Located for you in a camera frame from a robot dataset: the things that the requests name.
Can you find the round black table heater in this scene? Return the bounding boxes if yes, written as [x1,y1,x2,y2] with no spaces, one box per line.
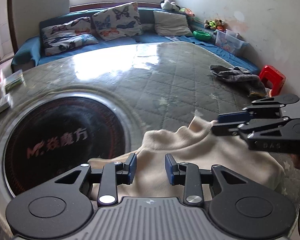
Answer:
[4,96,130,196]

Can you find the colourful plush toys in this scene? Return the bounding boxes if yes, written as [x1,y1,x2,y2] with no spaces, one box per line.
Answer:
[179,8,225,31]

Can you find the clear plastic storage box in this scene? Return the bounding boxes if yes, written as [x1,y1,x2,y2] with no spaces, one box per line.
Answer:
[215,30,249,56]

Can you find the white power strip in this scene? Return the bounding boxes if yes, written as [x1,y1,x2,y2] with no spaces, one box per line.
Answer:
[0,93,13,113]

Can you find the upright butterfly cushion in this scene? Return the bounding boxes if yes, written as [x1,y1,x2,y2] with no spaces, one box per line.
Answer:
[91,2,143,41]

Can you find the green bowl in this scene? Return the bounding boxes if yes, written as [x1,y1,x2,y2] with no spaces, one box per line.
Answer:
[193,30,212,41]

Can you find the flat butterfly cushion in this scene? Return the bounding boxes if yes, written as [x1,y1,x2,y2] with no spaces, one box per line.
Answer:
[41,17,98,56]

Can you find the cream sweater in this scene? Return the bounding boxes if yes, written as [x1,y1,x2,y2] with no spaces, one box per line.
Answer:
[88,115,286,203]

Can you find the green booklet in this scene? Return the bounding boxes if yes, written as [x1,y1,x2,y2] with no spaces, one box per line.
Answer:
[5,69,24,92]

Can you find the blue corner sofa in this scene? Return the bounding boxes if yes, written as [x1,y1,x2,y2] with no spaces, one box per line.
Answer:
[11,6,261,74]

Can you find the grey cushion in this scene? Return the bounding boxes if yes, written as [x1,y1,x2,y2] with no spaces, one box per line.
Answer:
[153,11,193,36]

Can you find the panda plush toy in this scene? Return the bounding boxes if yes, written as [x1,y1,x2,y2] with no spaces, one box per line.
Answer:
[160,0,180,12]

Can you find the red plastic stool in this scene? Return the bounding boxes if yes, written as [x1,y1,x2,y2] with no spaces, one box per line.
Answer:
[259,65,286,96]

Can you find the grey knit garment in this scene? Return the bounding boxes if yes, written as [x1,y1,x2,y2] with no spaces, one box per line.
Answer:
[210,64,269,98]

